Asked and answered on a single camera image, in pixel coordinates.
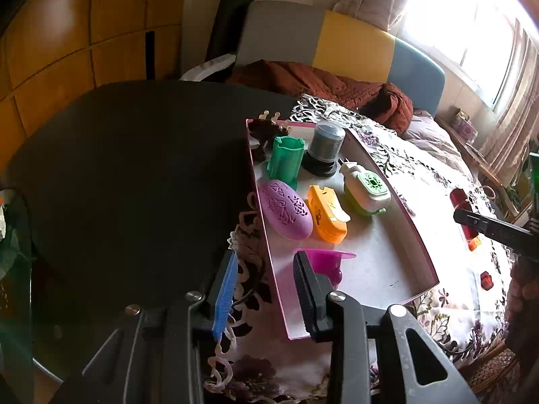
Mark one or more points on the dark brown hair clip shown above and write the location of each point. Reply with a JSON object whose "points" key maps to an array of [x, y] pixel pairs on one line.
{"points": [[266, 127]]}

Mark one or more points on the wooden wardrobe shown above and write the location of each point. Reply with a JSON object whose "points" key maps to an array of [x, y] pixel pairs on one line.
{"points": [[54, 51]]}

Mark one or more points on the bright window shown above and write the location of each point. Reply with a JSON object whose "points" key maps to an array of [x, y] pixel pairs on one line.
{"points": [[482, 41]]}

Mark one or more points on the white green plug-in device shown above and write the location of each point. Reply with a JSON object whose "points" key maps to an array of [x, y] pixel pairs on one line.
{"points": [[366, 191]]}

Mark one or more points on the black camera box green light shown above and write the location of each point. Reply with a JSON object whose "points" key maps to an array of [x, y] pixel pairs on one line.
{"points": [[534, 165]]}

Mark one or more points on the white floral embroidered tablecloth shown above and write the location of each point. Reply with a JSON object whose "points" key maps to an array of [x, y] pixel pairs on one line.
{"points": [[255, 362]]}

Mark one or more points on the rust brown quilted blanket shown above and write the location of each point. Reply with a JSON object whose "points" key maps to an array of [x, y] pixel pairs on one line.
{"points": [[384, 103]]}

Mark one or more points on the green plastic cup holder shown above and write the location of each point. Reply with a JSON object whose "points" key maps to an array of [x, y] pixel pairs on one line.
{"points": [[286, 158]]}

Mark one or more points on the orange perforated cube block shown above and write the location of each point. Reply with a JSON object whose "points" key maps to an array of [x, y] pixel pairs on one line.
{"points": [[474, 243]]}

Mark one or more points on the grey yellow blue headboard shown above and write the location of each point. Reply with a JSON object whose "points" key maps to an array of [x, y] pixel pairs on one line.
{"points": [[341, 45]]}

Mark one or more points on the wooden side table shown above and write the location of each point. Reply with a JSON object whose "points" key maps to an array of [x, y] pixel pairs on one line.
{"points": [[474, 158]]}

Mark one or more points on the black round clear-lidded container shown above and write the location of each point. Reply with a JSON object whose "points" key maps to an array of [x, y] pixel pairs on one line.
{"points": [[320, 159]]}

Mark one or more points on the magenta plastic spool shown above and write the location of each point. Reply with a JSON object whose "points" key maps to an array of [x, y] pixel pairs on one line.
{"points": [[328, 263]]}

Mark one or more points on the pink-rimmed white tray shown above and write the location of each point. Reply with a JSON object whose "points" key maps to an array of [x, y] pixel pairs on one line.
{"points": [[390, 263]]}

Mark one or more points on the purple oval soap box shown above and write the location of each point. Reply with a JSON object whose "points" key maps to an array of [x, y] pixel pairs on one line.
{"points": [[285, 210]]}

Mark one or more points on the black round table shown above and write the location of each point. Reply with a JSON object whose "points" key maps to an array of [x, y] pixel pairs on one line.
{"points": [[132, 191]]}

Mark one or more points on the small red toy piece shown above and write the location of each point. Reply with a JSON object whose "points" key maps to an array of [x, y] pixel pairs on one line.
{"points": [[486, 281]]}

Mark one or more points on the right hand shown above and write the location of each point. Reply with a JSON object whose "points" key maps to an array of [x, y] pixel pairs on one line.
{"points": [[522, 305]]}

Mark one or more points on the left gripper black-padded right finger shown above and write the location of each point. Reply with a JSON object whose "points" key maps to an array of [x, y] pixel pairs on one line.
{"points": [[312, 290]]}

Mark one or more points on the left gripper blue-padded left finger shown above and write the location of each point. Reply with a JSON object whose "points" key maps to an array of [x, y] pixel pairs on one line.
{"points": [[211, 314]]}

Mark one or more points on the red metallic cylinder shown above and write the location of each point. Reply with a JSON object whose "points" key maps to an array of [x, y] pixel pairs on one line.
{"points": [[463, 214]]}

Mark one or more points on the yellow orange plastic case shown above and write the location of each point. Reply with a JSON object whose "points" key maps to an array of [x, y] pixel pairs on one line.
{"points": [[329, 219]]}

